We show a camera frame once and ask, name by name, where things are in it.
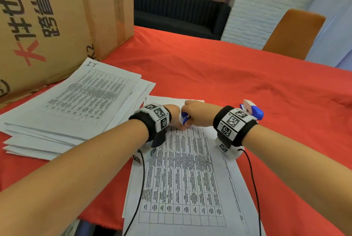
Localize red tablecloth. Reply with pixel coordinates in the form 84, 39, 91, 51
0, 25, 352, 236

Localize large brown cardboard box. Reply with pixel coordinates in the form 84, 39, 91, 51
0, 0, 135, 104

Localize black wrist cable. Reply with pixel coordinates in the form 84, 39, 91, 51
238, 148, 262, 236
123, 149, 146, 236

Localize black sofa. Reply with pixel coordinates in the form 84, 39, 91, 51
134, 0, 232, 41

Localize right wrist camera marker band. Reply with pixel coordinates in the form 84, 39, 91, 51
213, 106, 259, 160

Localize wrist camera marker band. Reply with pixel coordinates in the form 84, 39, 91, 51
129, 103, 172, 165
213, 106, 259, 160

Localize printed table paper sheets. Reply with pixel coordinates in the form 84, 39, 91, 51
122, 95, 267, 236

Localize person's left forearm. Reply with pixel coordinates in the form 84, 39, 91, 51
0, 119, 150, 236

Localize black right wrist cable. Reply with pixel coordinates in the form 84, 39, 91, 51
238, 148, 262, 236

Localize person's right forearm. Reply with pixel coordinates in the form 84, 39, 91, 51
242, 124, 352, 236

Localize pile of printed papers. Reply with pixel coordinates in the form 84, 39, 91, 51
0, 57, 156, 161

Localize left wrist camera marker band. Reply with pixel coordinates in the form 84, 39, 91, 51
129, 103, 172, 165

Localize person's right hand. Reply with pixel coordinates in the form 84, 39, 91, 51
181, 100, 223, 128

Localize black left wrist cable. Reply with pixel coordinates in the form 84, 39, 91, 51
123, 149, 146, 236

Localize orange chair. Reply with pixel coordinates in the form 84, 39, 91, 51
262, 9, 327, 61

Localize blue white stapler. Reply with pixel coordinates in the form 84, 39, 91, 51
239, 99, 264, 121

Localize person's left hand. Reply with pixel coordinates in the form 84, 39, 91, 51
164, 104, 187, 131

